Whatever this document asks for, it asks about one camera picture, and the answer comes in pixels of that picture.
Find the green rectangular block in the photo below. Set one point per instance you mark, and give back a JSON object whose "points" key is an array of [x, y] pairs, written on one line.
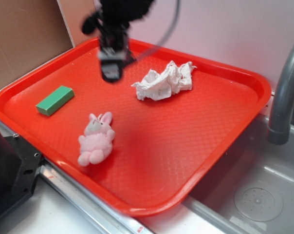
{"points": [[55, 100]]}

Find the grey toy sink basin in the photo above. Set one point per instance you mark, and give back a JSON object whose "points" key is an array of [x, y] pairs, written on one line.
{"points": [[250, 190]]}

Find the pink plush bunny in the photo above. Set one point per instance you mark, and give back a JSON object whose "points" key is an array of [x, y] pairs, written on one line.
{"points": [[96, 143]]}

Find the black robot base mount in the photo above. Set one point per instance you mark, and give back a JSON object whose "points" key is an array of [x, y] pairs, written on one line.
{"points": [[20, 164]]}

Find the red plastic tray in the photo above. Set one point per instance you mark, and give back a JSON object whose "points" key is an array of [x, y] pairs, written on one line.
{"points": [[162, 149]]}

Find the crumpled white paper towel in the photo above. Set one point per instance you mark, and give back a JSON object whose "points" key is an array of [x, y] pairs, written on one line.
{"points": [[171, 81]]}

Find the grey faucet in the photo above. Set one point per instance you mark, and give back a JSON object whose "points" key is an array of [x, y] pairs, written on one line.
{"points": [[282, 111]]}

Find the brown cardboard panel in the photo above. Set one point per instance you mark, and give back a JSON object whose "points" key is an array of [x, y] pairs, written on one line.
{"points": [[32, 32]]}

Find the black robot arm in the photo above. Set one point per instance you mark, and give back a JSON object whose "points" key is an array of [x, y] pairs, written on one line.
{"points": [[112, 20]]}

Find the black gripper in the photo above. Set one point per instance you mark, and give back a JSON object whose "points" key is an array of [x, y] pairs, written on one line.
{"points": [[114, 46]]}

